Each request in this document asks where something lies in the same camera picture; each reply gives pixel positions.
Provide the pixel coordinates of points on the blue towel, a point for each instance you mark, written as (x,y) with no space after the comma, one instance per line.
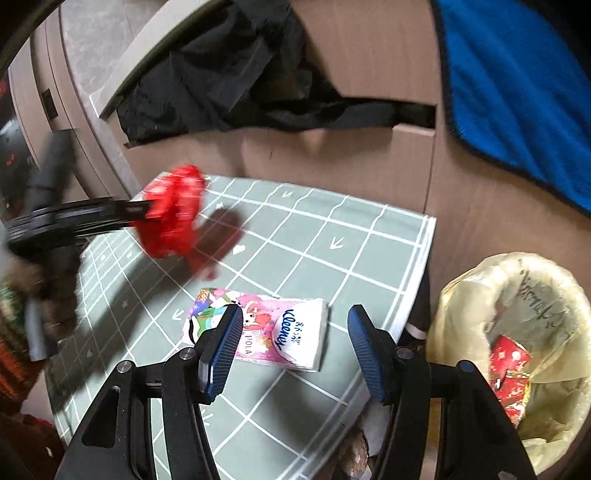
(517,92)

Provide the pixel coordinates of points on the cardboard box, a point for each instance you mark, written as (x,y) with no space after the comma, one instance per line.
(360,55)

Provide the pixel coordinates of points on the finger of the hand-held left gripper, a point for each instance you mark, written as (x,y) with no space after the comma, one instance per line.
(134,212)

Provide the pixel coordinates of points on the red plastic bag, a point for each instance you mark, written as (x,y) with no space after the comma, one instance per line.
(175,207)

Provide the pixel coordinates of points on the black cloth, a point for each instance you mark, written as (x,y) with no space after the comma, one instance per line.
(221,78)

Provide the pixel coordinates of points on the person's left hand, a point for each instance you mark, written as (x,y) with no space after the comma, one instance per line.
(62,302)

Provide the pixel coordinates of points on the green checked tablecloth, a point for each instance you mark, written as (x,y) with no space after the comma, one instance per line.
(300,240)

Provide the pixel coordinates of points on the red spotted wrapper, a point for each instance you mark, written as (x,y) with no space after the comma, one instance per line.
(508,357)

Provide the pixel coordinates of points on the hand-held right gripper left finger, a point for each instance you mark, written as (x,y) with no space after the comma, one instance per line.
(221,350)

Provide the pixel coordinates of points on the bin with yellow liner bag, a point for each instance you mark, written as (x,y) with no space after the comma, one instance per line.
(485,286)

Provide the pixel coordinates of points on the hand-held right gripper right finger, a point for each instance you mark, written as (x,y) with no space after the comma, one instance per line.
(369,355)

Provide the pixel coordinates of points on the pink cartoon tissue packet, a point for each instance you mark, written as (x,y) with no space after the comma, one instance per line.
(295,332)

